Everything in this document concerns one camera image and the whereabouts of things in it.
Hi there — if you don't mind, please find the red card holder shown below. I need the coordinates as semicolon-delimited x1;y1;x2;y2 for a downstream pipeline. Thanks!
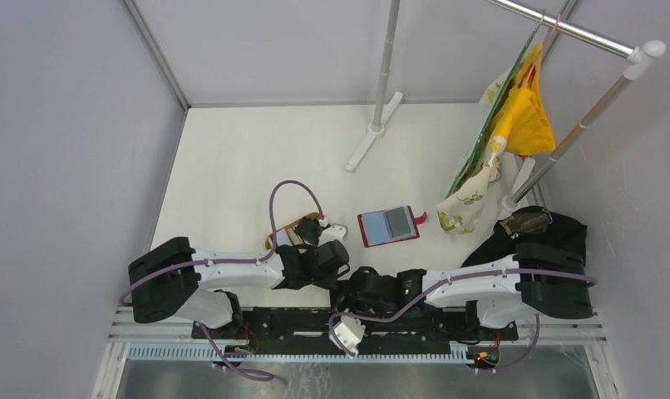
357;205;428;248

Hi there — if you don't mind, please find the black VIP card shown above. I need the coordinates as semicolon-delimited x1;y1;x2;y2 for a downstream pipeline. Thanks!
384;207;415;240

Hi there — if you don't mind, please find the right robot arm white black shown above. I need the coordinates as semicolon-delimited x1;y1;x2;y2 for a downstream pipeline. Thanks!
328;243;597;339

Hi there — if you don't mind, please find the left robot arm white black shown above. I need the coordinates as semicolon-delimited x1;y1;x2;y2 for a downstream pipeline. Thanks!
121;218;349;339

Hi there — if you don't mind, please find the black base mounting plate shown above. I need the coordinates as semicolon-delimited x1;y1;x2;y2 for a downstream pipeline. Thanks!
209;305;519;356

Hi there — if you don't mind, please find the green patterned hanging garment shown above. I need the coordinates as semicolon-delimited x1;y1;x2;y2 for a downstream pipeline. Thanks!
436;32;541;234

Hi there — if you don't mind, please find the black cloth pile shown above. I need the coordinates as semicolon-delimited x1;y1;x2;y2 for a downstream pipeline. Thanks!
462;206;588;268

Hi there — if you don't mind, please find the camouflage cloth piece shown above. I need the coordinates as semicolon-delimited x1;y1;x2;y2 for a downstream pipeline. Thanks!
500;211;551;237

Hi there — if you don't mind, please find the yellow hanging garment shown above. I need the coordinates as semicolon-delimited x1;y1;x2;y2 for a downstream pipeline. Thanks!
489;43;555;157

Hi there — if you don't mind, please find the metal clothes rack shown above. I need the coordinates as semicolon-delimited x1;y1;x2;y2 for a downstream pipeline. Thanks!
344;0;668;213

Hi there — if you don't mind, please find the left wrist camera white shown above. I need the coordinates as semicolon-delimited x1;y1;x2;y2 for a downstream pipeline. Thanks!
318;218;348;246

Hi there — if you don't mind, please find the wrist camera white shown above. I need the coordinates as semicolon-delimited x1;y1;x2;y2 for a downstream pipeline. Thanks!
318;218;348;246
329;316;365;358

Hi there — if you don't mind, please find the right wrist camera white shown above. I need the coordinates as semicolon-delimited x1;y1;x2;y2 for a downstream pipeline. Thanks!
329;316;365;358

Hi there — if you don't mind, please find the white cable duct strip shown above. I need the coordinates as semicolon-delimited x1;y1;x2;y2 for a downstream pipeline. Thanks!
126;343;471;365

